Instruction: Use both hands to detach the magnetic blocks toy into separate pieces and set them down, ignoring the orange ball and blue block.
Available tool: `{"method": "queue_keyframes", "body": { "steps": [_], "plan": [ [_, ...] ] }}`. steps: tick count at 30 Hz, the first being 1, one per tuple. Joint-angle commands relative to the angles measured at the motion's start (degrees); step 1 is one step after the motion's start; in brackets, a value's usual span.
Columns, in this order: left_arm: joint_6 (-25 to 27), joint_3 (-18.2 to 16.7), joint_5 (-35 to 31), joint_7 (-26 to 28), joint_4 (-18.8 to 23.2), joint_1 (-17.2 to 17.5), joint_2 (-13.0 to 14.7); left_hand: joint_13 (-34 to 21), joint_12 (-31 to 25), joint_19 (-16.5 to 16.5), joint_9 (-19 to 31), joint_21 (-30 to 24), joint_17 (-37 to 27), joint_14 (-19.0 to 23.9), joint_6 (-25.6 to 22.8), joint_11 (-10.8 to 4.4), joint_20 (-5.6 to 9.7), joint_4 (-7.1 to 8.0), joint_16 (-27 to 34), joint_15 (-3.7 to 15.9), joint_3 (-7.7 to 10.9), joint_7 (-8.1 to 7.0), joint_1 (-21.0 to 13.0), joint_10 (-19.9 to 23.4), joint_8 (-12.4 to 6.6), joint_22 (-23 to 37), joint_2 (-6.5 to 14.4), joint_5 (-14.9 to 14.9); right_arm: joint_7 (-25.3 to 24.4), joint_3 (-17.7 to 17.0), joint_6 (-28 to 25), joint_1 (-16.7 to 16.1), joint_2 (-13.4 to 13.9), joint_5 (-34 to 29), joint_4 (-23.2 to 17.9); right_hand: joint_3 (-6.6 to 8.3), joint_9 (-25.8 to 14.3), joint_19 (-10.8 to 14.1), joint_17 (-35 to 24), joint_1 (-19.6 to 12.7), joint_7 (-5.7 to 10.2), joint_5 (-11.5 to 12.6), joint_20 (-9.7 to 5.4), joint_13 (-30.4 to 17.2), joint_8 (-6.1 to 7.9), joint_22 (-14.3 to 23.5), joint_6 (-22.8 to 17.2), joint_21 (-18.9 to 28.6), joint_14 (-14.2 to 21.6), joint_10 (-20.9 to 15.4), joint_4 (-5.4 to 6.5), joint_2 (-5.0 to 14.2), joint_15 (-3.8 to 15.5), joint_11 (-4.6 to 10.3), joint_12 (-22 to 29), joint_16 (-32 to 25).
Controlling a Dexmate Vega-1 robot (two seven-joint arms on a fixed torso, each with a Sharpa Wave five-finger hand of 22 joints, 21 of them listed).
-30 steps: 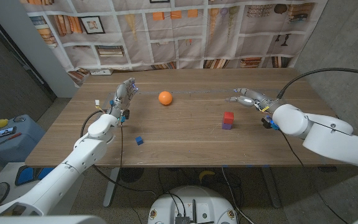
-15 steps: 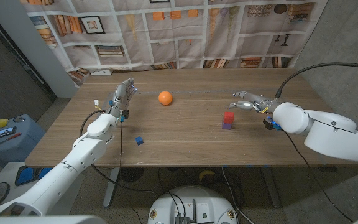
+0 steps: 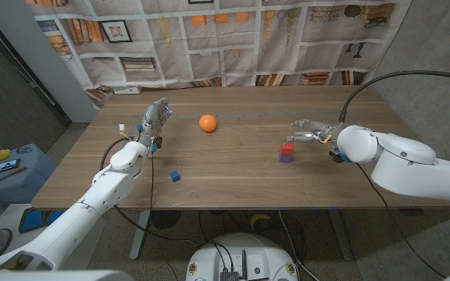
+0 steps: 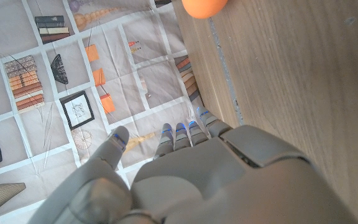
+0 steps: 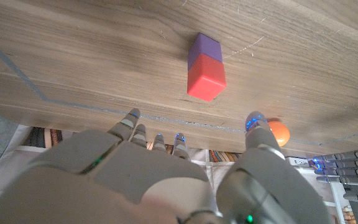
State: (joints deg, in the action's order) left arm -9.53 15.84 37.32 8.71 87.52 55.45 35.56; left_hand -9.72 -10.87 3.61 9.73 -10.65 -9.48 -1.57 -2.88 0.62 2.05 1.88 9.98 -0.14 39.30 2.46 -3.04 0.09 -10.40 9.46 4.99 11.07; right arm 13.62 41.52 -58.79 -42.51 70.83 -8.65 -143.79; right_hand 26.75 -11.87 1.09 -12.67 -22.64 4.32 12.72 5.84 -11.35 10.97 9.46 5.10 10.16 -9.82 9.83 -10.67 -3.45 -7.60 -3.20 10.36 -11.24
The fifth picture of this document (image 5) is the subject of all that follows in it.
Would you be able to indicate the white power strip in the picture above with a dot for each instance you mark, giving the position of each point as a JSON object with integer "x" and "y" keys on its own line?
{"x": 297, "y": 161}

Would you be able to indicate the red magnetic block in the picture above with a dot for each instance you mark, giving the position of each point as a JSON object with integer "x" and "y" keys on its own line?
{"x": 205, "y": 79}

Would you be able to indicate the purple magnetic block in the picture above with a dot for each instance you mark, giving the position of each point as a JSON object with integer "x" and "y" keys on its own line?
{"x": 204, "y": 46}

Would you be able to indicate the orange ball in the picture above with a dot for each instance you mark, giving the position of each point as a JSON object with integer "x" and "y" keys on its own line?
{"x": 281, "y": 134}

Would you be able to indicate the printed bookshelf backdrop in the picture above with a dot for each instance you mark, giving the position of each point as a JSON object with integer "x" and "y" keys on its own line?
{"x": 219, "y": 158}

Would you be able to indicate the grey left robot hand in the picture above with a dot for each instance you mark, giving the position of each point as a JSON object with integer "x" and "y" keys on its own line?
{"x": 353, "y": 171}

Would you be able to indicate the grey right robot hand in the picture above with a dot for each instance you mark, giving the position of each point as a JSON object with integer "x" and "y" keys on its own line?
{"x": 129, "y": 186}

